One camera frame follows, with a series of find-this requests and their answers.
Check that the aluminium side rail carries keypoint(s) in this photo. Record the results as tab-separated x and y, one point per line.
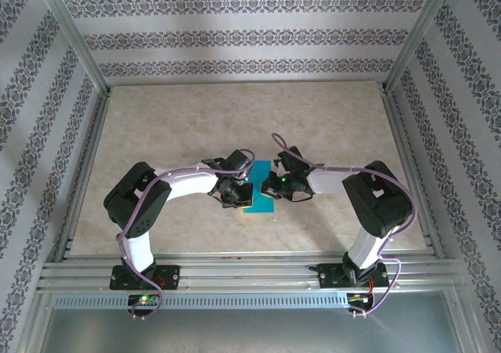
84	173
407	153

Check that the right black and white robot arm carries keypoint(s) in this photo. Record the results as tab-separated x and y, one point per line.
329	181

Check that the aluminium frame post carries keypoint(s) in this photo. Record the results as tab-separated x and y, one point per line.
74	32
419	32

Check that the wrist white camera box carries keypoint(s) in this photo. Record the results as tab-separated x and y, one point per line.
278	167
250	175

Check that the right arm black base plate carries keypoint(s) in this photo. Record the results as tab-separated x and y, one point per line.
330	276

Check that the aluminium mounting rail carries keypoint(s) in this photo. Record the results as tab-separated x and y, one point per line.
250	278

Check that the left black and white robot arm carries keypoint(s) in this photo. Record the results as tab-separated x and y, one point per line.
188	182

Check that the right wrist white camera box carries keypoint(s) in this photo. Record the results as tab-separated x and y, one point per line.
278	167

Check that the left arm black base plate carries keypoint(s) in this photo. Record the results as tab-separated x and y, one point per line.
172	276

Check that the grey metal panel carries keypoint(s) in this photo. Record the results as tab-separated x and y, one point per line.
250	331

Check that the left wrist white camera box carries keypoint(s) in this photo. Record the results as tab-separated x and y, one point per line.
250	175

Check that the blue square paper sheet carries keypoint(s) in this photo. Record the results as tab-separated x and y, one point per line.
260	171

